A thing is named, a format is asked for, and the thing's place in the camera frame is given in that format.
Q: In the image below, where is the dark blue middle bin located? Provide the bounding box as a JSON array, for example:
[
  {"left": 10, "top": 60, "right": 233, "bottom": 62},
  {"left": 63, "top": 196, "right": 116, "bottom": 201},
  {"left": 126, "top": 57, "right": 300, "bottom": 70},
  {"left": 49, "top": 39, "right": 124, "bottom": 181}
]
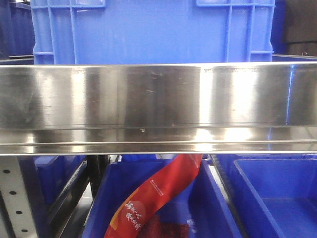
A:
[{"left": 82, "top": 160, "right": 241, "bottom": 238}]

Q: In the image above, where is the dark blue bin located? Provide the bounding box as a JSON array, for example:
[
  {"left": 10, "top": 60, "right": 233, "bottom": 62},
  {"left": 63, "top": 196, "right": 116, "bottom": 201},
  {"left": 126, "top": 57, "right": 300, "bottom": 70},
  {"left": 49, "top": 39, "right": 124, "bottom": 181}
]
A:
[
  {"left": 82, "top": 160, "right": 241, "bottom": 238},
  {"left": 34, "top": 155, "right": 85, "bottom": 205},
  {"left": 212, "top": 154, "right": 317, "bottom": 238}
]

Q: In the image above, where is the dark blue left bin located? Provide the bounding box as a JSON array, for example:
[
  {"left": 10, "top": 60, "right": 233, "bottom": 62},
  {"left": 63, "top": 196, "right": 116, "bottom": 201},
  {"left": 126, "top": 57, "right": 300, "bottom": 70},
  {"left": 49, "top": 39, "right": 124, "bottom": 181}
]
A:
[{"left": 34, "top": 155, "right": 85, "bottom": 205}]

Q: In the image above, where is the dark blue right bin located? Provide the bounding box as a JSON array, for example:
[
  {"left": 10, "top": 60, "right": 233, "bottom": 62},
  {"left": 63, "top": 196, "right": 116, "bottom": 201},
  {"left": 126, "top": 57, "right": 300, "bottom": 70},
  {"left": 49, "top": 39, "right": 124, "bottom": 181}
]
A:
[{"left": 212, "top": 154, "right": 317, "bottom": 238}]

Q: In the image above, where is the red snack package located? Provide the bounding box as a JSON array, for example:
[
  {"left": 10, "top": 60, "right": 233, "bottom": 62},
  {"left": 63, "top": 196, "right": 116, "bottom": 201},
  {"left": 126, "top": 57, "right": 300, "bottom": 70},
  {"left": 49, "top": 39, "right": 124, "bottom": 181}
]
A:
[{"left": 104, "top": 154, "right": 203, "bottom": 238}]

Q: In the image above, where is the large light blue crate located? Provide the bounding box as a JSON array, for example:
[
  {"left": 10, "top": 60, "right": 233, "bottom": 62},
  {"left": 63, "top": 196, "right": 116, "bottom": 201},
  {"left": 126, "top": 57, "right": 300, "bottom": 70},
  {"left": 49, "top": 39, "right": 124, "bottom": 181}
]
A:
[{"left": 30, "top": 0, "right": 275, "bottom": 64}]

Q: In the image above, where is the white perforated shelf upright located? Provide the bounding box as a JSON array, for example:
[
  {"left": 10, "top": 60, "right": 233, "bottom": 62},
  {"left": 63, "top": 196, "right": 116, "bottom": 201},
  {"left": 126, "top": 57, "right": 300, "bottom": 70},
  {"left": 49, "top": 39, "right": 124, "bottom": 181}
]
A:
[{"left": 0, "top": 156, "right": 38, "bottom": 238}]

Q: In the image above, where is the stainless steel shelf rail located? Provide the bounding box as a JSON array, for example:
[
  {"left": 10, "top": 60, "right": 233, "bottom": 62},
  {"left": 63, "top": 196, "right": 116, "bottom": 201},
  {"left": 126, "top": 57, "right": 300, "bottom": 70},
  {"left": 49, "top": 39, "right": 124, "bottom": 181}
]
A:
[{"left": 0, "top": 61, "right": 317, "bottom": 155}]

